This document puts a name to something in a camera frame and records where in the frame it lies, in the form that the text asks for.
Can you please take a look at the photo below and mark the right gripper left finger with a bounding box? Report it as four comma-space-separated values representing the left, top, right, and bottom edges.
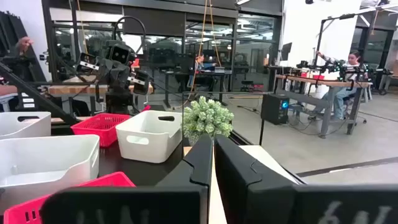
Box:
40, 133, 214, 224

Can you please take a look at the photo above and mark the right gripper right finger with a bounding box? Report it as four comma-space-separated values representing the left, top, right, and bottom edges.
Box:
214, 134, 398, 224

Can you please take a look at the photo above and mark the black table mat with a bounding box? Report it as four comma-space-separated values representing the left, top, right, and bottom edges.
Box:
49, 105, 187, 187

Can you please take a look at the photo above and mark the person's hand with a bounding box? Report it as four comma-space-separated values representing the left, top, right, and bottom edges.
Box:
15, 36, 35, 54

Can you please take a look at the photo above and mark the black panel stack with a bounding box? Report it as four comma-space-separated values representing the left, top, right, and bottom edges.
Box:
0, 11, 47, 82

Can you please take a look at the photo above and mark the green potted artificial plant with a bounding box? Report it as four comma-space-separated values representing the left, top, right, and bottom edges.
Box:
182, 95, 236, 146

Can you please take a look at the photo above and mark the black monitor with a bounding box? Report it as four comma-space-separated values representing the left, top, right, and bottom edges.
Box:
280, 42, 294, 62

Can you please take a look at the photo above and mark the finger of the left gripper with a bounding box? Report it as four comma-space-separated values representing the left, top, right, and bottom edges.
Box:
119, 62, 132, 90
107, 62, 121, 90

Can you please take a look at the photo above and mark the black looped camera cable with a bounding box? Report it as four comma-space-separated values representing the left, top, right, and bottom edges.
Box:
112, 14, 147, 48

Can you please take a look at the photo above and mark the person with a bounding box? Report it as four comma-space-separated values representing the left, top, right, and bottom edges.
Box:
315, 49, 371, 121
195, 53, 206, 90

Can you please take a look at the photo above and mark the black camera gantry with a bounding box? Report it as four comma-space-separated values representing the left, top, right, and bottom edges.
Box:
313, 2, 398, 68

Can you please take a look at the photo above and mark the black desk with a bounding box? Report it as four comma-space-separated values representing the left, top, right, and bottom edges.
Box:
161, 70, 233, 108

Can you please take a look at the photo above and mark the wooden-top workbench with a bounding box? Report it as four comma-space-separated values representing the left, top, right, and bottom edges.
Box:
275, 73, 374, 139
48, 83, 155, 96

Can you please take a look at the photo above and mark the person's forearm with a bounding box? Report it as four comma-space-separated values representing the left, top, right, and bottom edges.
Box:
0, 84, 19, 96

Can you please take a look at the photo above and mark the red plastic mesh basket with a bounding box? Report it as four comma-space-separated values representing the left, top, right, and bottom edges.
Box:
2, 171, 137, 224
70, 113, 131, 149

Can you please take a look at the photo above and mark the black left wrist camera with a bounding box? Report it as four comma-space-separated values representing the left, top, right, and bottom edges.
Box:
105, 39, 137, 65

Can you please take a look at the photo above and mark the black computer tower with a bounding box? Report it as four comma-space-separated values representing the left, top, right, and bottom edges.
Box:
260, 93, 290, 126

